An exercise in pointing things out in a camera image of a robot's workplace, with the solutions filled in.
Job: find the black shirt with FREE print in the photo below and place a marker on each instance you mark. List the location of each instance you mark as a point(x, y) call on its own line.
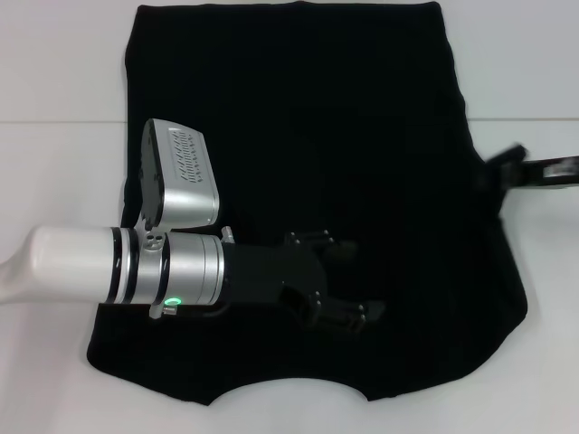
point(316, 113)

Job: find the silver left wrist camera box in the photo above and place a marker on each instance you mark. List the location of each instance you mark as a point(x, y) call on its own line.
point(190, 181)

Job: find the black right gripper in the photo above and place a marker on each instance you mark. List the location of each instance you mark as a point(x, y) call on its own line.
point(552, 172)

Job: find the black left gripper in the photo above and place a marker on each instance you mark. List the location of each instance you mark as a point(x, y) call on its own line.
point(271, 271)

